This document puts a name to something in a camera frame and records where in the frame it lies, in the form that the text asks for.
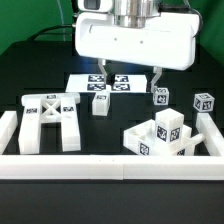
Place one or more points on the white right fence bar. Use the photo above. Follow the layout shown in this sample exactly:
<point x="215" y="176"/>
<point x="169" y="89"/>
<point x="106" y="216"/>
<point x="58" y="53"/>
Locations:
<point x="214" y="141"/>

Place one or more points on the white front fence bar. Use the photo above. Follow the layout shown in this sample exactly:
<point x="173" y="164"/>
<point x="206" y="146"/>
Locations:
<point x="121" y="167"/>

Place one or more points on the white fence bar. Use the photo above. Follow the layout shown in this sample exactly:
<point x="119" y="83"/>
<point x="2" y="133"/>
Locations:
<point x="121" y="167"/>
<point x="214" y="141"/>
<point x="8" y="124"/>

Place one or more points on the small white tagged cube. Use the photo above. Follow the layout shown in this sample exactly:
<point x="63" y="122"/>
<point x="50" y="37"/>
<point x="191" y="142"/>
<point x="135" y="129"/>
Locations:
<point x="161" y="96"/>

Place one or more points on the white left fence bar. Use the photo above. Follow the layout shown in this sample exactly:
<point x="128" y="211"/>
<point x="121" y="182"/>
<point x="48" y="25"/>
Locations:
<point x="8" y="124"/>

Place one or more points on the white chair seat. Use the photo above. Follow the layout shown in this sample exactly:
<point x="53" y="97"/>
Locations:
<point x="150" y="139"/>

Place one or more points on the white chair back frame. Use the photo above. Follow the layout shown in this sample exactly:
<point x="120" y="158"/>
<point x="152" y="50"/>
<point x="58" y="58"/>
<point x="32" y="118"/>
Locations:
<point x="42" y="109"/>

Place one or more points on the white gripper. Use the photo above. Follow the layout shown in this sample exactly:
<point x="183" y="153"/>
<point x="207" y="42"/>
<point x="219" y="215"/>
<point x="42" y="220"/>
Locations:
<point x="166" y="41"/>

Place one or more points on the tilted white tagged cube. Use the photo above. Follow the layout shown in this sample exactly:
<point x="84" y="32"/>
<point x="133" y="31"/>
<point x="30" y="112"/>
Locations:
<point x="203" y="102"/>

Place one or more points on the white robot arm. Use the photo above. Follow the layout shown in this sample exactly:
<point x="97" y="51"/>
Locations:
<point x="133" y="13"/>

